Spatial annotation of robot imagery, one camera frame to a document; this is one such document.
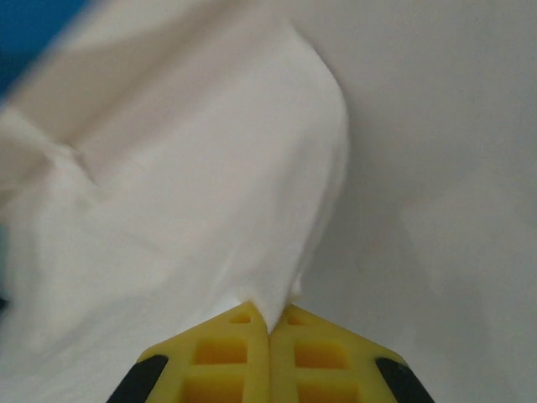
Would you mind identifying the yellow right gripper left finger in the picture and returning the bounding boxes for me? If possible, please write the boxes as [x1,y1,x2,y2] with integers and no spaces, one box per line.
[107,300,269,403]

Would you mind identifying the white t-shirt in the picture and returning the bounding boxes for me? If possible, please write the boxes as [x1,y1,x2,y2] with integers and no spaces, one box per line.
[0,0,352,403]

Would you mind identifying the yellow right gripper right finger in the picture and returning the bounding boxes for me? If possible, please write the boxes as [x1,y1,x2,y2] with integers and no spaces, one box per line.
[268,304,437,403]

